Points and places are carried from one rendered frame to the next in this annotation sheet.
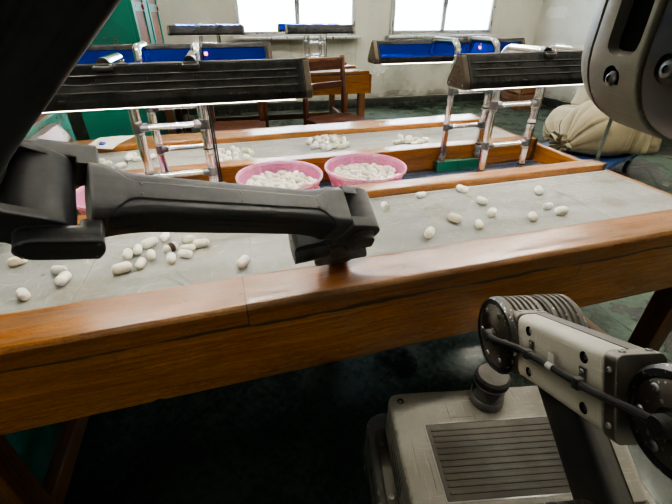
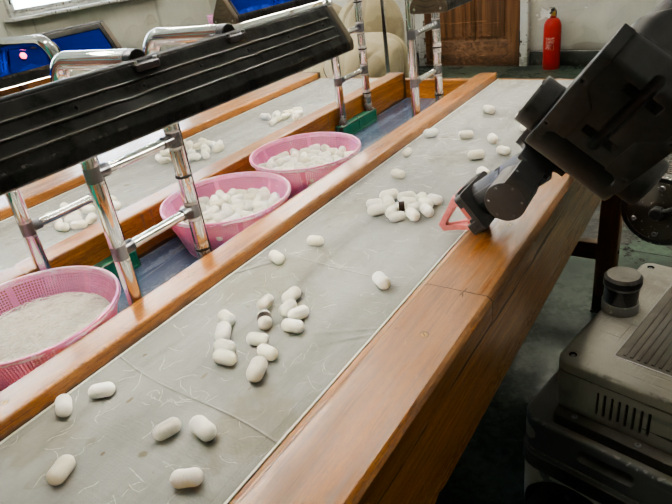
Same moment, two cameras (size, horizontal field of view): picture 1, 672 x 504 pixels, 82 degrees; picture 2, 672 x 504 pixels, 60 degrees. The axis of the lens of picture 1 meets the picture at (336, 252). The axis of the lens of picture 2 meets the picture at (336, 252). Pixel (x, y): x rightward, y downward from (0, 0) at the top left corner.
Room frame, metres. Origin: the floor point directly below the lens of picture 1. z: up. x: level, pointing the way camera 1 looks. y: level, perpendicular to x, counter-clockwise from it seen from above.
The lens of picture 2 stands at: (0.12, 0.69, 1.20)
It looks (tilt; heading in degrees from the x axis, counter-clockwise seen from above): 28 degrees down; 323
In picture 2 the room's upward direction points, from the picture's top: 8 degrees counter-clockwise
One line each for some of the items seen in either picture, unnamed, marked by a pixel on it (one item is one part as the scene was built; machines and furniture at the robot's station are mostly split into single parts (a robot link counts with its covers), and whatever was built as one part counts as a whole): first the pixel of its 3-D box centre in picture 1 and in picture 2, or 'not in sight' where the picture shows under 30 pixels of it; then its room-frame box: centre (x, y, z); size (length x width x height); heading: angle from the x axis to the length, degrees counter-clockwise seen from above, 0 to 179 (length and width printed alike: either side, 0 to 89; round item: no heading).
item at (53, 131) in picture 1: (47, 143); not in sight; (1.27, 0.95, 0.83); 0.30 x 0.06 x 0.07; 16
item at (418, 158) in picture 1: (319, 170); (227, 184); (1.34, 0.06, 0.71); 1.81 x 0.05 x 0.11; 106
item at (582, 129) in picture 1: (595, 127); (361, 65); (3.21, -2.12, 0.40); 0.74 x 0.56 x 0.38; 105
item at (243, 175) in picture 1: (280, 188); (230, 216); (1.14, 0.17, 0.72); 0.27 x 0.27 x 0.10
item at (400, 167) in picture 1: (364, 179); (307, 168); (1.21, -0.10, 0.72); 0.27 x 0.27 x 0.10
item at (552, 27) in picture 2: not in sight; (552, 37); (2.87, -3.95, 0.25); 0.18 x 0.14 x 0.49; 104
